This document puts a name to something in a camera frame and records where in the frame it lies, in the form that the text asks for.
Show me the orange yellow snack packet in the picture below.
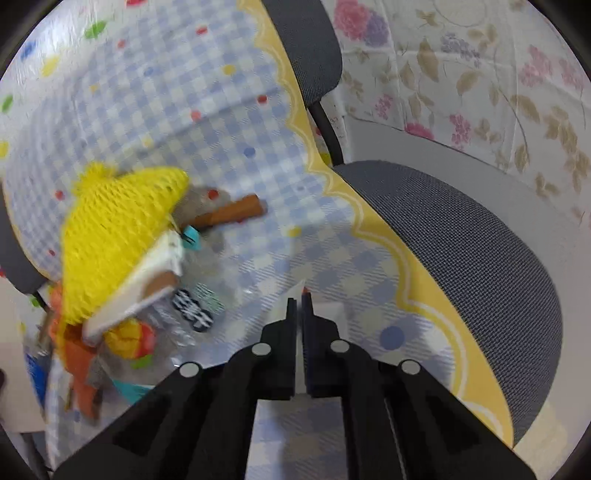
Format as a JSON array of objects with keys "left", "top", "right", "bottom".
[{"left": 104, "top": 318, "right": 158, "bottom": 361}]

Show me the small teal packet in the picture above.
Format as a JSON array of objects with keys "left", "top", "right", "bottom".
[{"left": 180, "top": 224, "right": 204, "bottom": 252}]

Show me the blue checkered dotted cloth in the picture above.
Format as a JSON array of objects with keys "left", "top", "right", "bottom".
[{"left": 0, "top": 0, "right": 515, "bottom": 480}]

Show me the black white patterned wrapper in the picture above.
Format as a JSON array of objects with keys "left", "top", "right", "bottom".
[{"left": 171, "top": 288, "right": 214, "bottom": 333}]

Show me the yellow foam fruit net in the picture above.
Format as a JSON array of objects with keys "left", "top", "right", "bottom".
[{"left": 60, "top": 161, "right": 190, "bottom": 326}]

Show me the blue packet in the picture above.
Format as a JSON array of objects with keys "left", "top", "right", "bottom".
[{"left": 25, "top": 353, "right": 51, "bottom": 407}]

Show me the white drink carton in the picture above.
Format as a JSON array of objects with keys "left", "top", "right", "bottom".
[{"left": 83, "top": 228, "right": 185, "bottom": 344}]

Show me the brown wooden stick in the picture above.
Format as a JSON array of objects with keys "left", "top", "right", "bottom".
[{"left": 191, "top": 194, "right": 267, "bottom": 229}]

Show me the white paper piece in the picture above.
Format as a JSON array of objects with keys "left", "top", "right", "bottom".
[{"left": 256, "top": 278, "right": 349, "bottom": 416}]

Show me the orange plastic wrapper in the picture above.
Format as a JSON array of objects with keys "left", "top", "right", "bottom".
[{"left": 48, "top": 281, "right": 105, "bottom": 421}]

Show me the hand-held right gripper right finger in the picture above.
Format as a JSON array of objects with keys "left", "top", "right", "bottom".
[{"left": 300, "top": 287, "right": 539, "bottom": 480}]

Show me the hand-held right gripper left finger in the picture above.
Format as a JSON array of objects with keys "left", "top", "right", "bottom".
[{"left": 54, "top": 298, "right": 298, "bottom": 480}]

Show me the teal plastic wrapper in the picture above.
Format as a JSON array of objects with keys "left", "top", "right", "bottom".
[{"left": 113, "top": 378, "right": 155, "bottom": 402}]

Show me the floral wall sheet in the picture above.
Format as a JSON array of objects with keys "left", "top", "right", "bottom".
[{"left": 318, "top": 0, "right": 591, "bottom": 232}]

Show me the grey fabric chair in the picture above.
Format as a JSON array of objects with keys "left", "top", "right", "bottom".
[
  {"left": 0, "top": 203, "right": 51, "bottom": 298},
  {"left": 261, "top": 0, "right": 566, "bottom": 448}
]

